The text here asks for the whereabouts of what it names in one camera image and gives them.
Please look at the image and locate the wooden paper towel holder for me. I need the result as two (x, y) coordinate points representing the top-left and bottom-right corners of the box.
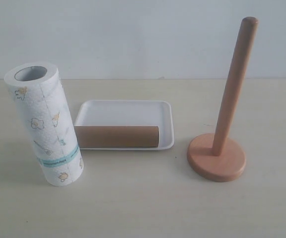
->
(187, 16), (258, 182)

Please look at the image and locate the brown cardboard tube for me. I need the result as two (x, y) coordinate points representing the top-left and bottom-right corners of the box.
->
(74, 125), (159, 148)

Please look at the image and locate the white rectangular plastic tray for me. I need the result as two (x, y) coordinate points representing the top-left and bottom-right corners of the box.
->
(74, 100), (174, 150)

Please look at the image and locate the white printed paper towel roll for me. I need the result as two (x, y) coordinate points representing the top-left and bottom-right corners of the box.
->
(4, 61), (83, 186)

